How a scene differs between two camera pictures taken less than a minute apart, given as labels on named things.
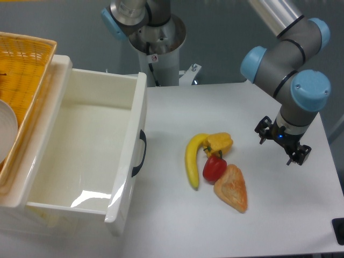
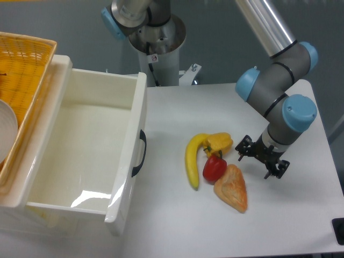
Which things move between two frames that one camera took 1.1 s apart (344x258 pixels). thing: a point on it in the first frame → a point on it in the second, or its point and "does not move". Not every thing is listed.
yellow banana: [191, 152] does not move
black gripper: [288, 141] → [267, 155]
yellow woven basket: [25, 61] does not move
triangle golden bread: [231, 188] does not move
